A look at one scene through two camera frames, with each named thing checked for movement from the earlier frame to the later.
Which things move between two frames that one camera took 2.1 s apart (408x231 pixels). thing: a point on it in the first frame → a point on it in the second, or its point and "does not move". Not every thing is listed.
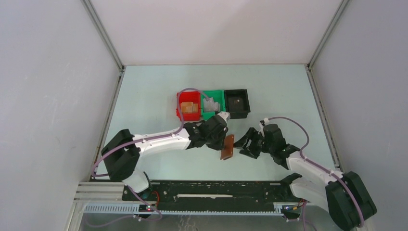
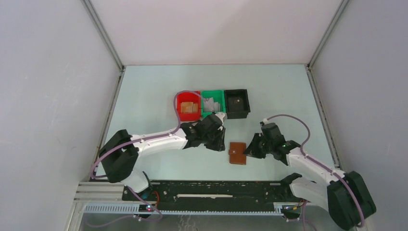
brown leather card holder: [227, 151] → [236, 151]
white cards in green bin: [210, 106] does not move
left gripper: [219, 146] does not move
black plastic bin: [237, 103] does not move
